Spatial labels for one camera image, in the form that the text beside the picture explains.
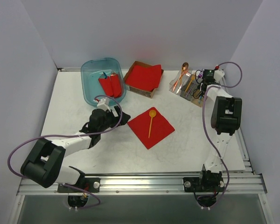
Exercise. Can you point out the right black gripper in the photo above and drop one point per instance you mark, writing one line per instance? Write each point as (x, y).
(201, 88)

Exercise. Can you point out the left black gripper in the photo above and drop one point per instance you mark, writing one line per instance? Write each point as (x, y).
(115, 115)

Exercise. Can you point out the yellow plastic spoon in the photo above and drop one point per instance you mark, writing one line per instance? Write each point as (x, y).
(152, 114)

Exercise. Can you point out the red paper napkin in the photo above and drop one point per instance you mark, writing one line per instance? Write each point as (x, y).
(161, 128)

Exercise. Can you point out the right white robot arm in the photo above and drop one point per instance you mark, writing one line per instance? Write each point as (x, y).
(221, 117)

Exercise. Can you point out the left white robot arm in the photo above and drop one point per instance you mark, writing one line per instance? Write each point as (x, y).
(44, 163)

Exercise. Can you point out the right rolled red napkin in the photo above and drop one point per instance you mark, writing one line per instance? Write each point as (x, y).
(116, 85)

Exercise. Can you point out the rolled red napkin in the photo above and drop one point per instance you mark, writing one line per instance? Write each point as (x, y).
(106, 86)
(116, 85)

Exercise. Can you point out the left rolled red napkin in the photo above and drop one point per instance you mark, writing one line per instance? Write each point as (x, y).
(106, 86)

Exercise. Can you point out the red napkin stack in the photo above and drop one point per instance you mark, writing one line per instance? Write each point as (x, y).
(146, 79)

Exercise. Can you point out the brown cardboard napkin box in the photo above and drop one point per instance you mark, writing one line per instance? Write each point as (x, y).
(148, 94)

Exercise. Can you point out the clear acrylic utensil holder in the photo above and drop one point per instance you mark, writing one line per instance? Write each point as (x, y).
(189, 84)

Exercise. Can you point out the silver fork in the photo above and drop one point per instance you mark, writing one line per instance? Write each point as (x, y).
(189, 73)

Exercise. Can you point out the copper metallic spoon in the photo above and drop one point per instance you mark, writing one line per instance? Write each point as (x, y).
(184, 69)

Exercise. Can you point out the blue transparent plastic bin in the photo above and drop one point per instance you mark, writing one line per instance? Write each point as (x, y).
(102, 77)

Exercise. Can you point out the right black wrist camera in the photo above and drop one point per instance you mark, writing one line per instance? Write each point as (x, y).
(211, 76)

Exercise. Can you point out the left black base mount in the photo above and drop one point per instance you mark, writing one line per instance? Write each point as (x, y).
(91, 184)

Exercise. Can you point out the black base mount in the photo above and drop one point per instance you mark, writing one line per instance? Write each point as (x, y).
(206, 182)
(91, 184)

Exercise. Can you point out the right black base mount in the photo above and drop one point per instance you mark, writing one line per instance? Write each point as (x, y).
(206, 182)

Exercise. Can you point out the aluminium front rail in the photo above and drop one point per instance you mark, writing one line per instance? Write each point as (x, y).
(149, 185)

